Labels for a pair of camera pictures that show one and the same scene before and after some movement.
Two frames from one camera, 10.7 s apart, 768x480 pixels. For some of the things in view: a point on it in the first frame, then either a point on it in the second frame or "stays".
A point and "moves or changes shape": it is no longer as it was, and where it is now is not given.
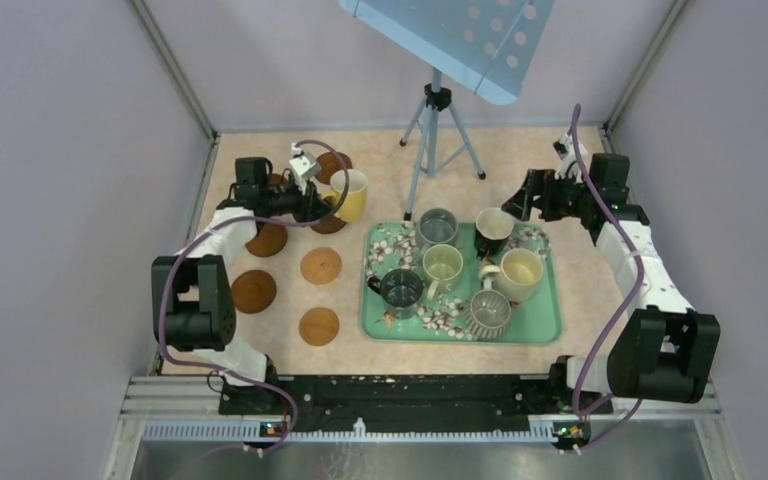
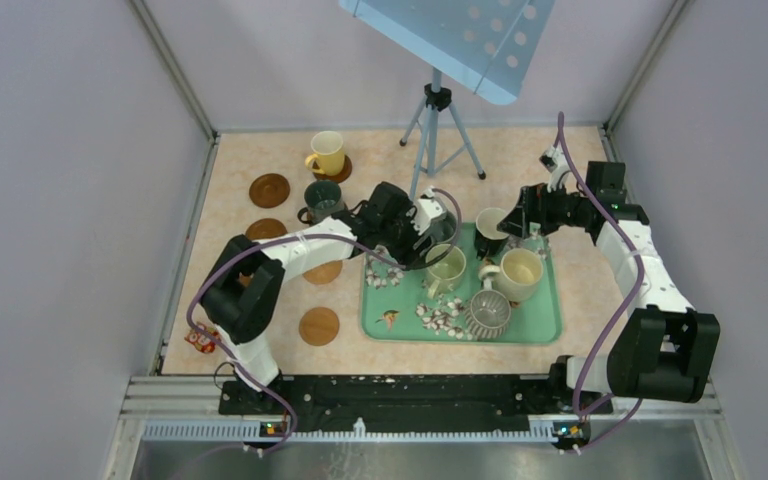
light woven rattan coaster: [321, 265] stays
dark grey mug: [400, 290] moves or changes shape
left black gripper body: [288, 199] → [399, 236]
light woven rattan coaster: [319, 326] stays
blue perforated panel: [487, 47] stays
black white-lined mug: [492, 230] stays
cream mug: [519, 275] stays
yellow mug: [353, 207] → [329, 153]
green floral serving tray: [418, 292] stays
